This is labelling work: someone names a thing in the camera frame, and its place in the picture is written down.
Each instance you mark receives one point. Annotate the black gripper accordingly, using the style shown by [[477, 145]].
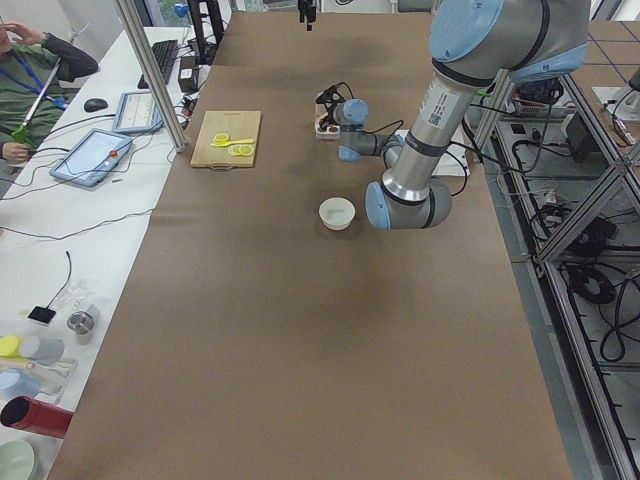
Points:
[[328, 115]]

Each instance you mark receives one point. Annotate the clear plastic egg box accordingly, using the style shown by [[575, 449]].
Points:
[[331, 133]]

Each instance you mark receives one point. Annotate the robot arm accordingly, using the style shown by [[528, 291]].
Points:
[[470, 41]]

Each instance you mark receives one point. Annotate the black power adapter box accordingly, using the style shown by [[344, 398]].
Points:
[[188, 74]]

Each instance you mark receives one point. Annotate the wooden cutting board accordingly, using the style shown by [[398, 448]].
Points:
[[238, 125]]

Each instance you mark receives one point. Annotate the lemon slice lower left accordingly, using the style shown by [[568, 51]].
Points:
[[241, 150]]

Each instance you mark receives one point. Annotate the white round bowl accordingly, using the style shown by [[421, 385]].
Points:
[[336, 213]]

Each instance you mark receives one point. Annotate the black keyboard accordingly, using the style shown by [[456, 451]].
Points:
[[165, 53]]

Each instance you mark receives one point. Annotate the teach pendant far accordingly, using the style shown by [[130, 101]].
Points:
[[136, 113]]

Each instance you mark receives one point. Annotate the teach pendant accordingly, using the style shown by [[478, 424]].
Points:
[[97, 154], [136, 113]]

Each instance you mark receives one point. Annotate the black computer mouse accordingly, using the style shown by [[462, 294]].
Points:
[[95, 104]]

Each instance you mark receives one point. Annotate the teach pendant near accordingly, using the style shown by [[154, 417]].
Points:
[[97, 154]]

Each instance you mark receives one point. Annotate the seated person green shirt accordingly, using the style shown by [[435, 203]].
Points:
[[33, 64]]

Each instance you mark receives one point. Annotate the metal cylinder part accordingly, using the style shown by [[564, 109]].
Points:
[[83, 323]]

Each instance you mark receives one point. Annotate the small black square pad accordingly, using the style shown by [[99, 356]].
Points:
[[41, 315]]

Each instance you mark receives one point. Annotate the grey cup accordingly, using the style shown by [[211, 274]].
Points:
[[46, 351]]

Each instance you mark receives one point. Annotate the yellow cup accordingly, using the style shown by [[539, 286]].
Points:
[[10, 346]]

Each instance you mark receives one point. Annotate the light blue cup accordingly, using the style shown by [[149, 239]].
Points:
[[15, 383]]

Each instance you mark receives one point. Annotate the red cylinder bottle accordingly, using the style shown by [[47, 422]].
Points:
[[34, 416]]

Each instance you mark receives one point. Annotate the green bowl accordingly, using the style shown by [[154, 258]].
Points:
[[18, 461]]

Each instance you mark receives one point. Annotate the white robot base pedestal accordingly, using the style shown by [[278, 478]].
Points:
[[454, 162]]

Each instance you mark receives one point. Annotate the aluminium frame post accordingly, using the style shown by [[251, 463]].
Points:
[[136, 34]]

